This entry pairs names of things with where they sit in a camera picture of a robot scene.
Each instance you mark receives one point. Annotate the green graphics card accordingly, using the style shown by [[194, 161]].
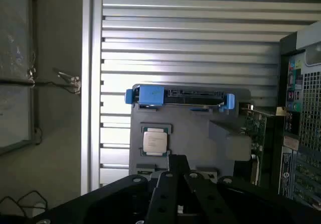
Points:
[[255, 133]]

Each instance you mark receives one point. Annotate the grey framed panel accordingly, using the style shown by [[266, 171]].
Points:
[[15, 58]]

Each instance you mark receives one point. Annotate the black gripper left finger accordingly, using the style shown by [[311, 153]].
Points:
[[160, 199]]

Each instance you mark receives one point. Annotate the black open PC case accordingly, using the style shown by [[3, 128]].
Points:
[[308, 133]]

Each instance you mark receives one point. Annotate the silver CPU on green board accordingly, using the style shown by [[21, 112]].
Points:
[[155, 142]]

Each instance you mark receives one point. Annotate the grey plastic parts rack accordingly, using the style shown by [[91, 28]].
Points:
[[195, 138]]

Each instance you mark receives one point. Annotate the disk in blue caddy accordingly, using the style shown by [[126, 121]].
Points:
[[150, 96]]

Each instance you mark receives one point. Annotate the aluminium table frame rail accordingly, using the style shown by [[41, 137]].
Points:
[[91, 83]]

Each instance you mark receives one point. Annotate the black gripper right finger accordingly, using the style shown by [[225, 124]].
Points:
[[208, 201]]

